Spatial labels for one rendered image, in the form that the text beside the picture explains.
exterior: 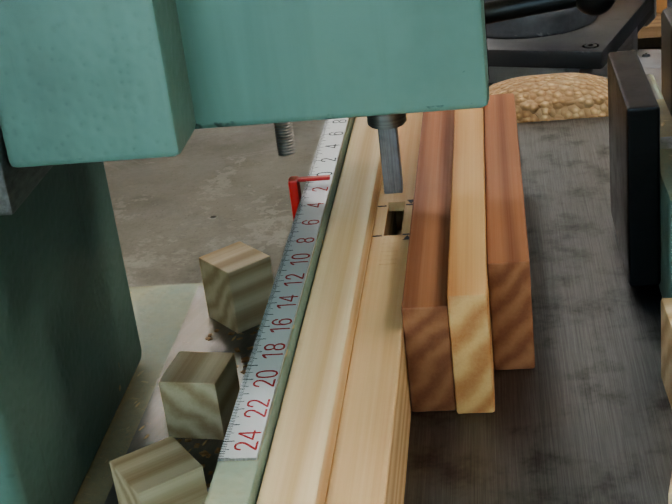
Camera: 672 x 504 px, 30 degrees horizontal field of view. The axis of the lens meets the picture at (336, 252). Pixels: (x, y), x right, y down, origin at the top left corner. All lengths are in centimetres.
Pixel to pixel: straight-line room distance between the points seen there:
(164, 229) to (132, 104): 256
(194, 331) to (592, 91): 31
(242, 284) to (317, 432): 39
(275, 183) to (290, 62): 271
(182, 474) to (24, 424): 8
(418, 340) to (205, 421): 23
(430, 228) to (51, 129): 18
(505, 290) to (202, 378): 23
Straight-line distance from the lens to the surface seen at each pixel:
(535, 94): 86
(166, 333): 85
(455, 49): 56
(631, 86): 61
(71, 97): 56
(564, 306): 61
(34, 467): 64
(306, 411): 45
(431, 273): 53
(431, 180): 63
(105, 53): 55
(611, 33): 134
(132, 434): 74
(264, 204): 316
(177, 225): 312
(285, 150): 67
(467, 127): 68
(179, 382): 71
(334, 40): 56
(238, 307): 82
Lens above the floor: 118
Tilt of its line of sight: 25 degrees down
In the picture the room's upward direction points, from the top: 7 degrees counter-clockwise
